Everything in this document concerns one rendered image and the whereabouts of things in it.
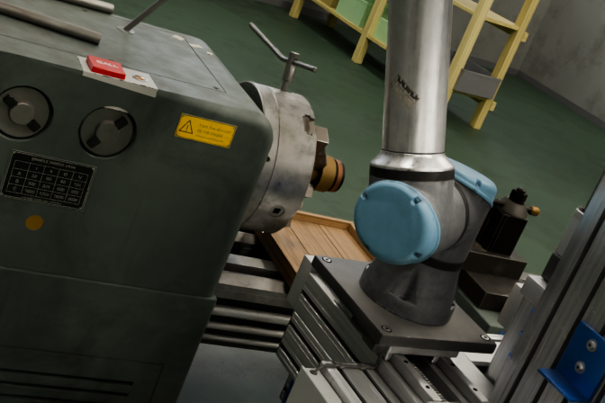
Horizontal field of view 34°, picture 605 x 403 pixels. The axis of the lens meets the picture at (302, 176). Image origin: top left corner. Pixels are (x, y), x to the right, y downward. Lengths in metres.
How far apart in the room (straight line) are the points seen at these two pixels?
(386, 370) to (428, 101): 0.41
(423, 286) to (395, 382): 0.15
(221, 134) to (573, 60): 10.63
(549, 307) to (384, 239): 0.30
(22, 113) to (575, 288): 0.93
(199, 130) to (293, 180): 0.31
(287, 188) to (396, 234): 0.74
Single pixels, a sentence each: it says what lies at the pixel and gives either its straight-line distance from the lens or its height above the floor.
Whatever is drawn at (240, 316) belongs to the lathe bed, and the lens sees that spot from 2.14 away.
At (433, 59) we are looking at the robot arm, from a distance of 1.31.
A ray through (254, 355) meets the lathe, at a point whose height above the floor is 0.54.
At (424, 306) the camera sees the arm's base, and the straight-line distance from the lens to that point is 1.47.
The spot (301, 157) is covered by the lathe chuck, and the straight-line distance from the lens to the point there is 2.02.
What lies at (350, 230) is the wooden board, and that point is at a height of 0.89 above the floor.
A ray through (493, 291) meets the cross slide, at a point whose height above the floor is 0.97.
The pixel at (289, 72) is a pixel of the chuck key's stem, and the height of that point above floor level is 1.28.
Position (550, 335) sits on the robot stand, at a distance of 1.49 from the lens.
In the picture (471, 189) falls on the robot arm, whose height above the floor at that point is 1.38.
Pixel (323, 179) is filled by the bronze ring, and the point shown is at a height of 1.08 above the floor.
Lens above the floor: 1.74
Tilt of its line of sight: 18 degrees down
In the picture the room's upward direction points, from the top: 22 degrees clockwise
